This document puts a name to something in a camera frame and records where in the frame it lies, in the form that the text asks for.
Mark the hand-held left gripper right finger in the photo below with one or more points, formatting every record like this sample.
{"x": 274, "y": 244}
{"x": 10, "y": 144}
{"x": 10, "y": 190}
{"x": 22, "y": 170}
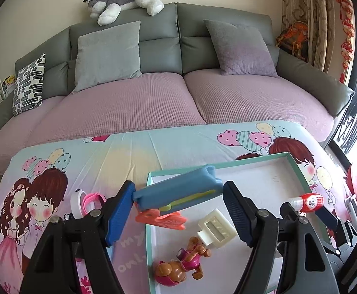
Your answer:
{"x": 239, "y": 214}

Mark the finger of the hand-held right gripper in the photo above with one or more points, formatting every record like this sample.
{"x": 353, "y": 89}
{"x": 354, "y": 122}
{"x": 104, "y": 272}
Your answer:
{"x": 330, "y": 223}
{"x": 288, "y": 213}

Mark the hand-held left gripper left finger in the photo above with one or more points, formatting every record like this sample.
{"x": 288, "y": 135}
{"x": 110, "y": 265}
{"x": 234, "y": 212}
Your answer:
{"x": 120, "y": 211}

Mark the red bottle with white cap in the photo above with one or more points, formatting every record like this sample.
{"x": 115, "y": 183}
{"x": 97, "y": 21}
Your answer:
{"x": 310, "y": 201}

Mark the white plastic tube squeezer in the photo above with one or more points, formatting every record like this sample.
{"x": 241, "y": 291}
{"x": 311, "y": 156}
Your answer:
{"x": 216, "y": 228}

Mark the teal cardboard box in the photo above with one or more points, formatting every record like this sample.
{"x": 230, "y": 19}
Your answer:
{"x": 258, "y": 174}

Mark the white tape roll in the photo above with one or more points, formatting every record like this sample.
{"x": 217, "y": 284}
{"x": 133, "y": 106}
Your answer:
{"x": 77, "y": 203}

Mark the blue orange plastic case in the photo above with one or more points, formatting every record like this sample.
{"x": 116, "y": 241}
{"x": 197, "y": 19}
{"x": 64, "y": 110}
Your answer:
{"x": 178, "y": 190}

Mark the pink brown puppy toy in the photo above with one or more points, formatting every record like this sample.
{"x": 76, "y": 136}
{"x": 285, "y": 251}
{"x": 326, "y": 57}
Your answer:
{"x": 172, "y": 269}

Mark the pink sofa cover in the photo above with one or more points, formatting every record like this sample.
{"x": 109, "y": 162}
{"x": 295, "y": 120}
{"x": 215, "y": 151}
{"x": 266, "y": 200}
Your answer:
{"x": 120, "y": 104}

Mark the black metal railing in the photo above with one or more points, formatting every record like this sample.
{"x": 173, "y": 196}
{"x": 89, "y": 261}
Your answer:
{"x": 356, "y": 113}

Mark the black white patterned pillow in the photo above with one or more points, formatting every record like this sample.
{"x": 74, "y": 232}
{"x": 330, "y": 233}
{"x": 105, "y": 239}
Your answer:
{"x": 28, "y": 85}

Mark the light grey pillow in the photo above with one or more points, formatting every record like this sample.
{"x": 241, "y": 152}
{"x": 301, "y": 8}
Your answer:
{"x": 108, "y": 55}

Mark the grey purple pillow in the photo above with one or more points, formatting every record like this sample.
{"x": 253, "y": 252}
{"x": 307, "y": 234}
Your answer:
{"x": 239, "y": 49}

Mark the yellow books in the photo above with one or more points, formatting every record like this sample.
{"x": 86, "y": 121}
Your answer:
{"x": 8, "y": 82}

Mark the red hanging decoration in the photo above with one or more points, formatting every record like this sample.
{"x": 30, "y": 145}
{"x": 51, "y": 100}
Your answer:
{"x": 346, "y": 36}

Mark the grey sofa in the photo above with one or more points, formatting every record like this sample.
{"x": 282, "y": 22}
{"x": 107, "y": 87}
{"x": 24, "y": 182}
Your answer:
{"x": 227, "y": 15}

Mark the beige patterned curtain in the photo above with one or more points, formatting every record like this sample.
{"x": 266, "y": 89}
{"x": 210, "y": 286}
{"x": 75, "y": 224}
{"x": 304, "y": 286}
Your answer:
{"x": 313, "y": 12}

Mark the grey white plush dog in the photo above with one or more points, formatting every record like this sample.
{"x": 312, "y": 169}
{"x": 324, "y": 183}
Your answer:
{"x": 120, "y": 0}

